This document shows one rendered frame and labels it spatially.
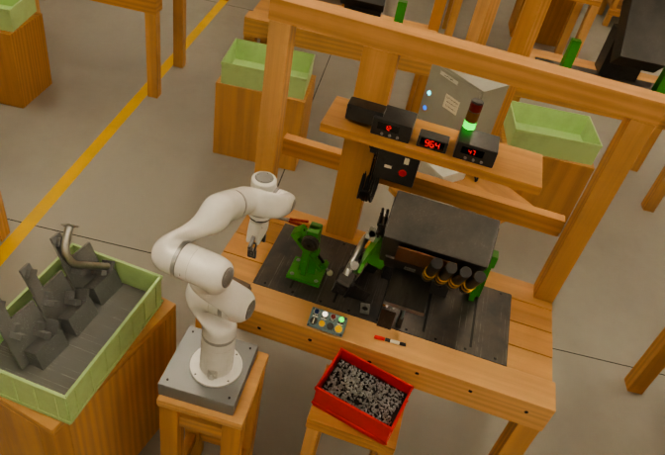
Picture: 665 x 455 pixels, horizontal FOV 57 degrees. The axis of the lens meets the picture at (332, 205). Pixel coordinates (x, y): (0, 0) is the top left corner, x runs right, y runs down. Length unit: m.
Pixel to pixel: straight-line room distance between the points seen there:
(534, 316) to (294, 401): 1.32
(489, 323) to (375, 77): 1.15
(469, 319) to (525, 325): 0.27
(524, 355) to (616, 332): 1.77
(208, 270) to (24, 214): 2.87
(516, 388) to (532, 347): 0.27
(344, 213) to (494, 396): 1.02
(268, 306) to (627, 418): 2.30
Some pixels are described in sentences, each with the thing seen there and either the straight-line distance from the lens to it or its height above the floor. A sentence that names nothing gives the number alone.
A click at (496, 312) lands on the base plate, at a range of 2.82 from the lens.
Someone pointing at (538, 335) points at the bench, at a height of 0.88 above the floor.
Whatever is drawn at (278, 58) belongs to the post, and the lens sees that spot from 2.54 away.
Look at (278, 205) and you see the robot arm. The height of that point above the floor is 1.60.
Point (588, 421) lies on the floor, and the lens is 3.88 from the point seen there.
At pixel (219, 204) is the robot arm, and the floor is 1.75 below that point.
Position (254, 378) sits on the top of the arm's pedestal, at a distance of 2.40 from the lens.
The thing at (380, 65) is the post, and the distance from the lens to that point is 2.43.
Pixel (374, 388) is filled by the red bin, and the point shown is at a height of 0.87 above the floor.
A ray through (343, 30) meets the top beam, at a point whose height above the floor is 1.89.
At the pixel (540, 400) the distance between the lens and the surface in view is 2.61.
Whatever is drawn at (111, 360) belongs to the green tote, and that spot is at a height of 0.85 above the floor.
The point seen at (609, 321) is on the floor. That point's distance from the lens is 4.49.
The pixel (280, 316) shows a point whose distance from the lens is 2.53.
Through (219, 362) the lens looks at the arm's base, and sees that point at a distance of 2.24.
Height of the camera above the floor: 2.83
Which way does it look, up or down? 39 degrees down
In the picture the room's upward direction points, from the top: 12 degrees clockwise
